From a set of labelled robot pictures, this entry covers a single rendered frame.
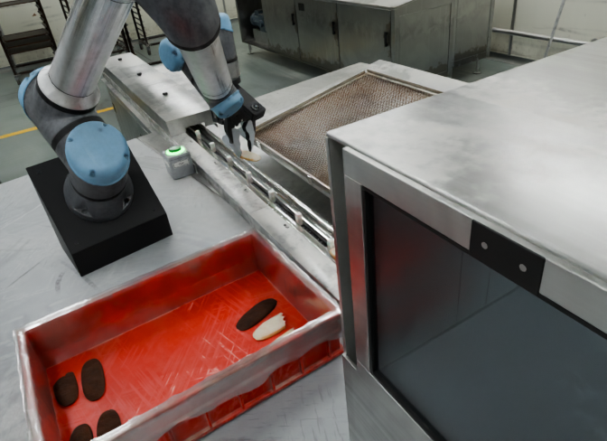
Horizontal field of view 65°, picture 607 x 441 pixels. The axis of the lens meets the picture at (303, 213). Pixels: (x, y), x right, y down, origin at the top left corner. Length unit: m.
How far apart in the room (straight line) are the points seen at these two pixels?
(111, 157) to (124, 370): 0.40
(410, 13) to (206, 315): 3.34
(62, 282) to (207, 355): 0.45
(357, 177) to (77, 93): 0.73
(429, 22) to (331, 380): 3.59
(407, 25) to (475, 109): 3.55
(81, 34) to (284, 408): 0.71
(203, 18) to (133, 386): 0.61
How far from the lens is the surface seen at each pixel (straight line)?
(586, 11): 4.92
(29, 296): 1.24
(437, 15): 4.22
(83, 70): 1.00
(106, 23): 0.93
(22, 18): 8.20
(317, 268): 0.98
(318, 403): 0.81
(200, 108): 1.79
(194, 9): 0.80
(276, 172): 1.46
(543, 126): 0.45
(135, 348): 0.98
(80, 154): 1.03
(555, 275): 0.30
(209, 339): 0.94
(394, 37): 3.95
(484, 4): 4.83
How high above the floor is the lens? 1.47
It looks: 32 degrees down
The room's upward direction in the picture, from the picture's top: 7 degrees counter-clockwise
